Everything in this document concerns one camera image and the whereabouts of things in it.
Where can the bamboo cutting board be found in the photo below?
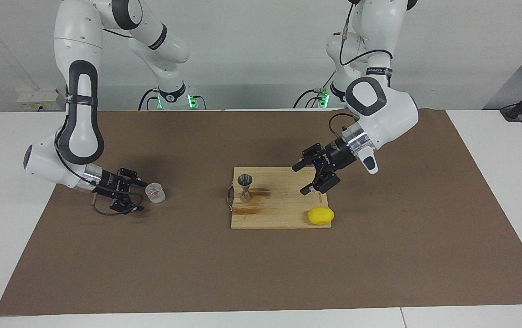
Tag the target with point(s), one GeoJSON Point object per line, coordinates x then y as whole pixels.
{"type": "Point", "coordinates": [283, 200]}

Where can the clear plastic cup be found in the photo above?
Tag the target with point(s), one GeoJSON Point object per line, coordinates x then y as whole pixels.
{"type": "Point", "coordinates": [156, 193]}

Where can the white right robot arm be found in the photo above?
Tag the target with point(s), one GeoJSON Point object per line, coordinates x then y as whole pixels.
{"type": "Point", "coordinates": [78, 45]}

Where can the steel double jigger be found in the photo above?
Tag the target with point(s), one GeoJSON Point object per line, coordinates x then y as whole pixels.
{"type": "Point", "coordinates": [245, 189]}

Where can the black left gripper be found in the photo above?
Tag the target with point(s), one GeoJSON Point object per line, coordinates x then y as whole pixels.
{"type": "Point", "coordinates": [336, 157]}

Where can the brown table mat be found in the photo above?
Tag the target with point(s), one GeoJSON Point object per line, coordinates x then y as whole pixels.
{"type": "Point", "coordinates": [151, 264]}

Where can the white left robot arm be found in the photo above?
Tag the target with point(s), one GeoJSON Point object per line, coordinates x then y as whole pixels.
{"type": "Point", "coordinates": [388, 114]}

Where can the white wall socket box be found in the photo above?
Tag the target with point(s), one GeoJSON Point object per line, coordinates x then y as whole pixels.
{"type": "Point", "coordinates": [37, 99]}

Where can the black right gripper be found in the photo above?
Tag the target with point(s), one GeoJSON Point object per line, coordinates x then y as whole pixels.
{"type": "Point", "coordinates": [111, 184]}

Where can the yellow lemon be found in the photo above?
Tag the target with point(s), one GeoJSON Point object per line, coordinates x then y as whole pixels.
{"type": "Point", "coordinates": [320, 216]}

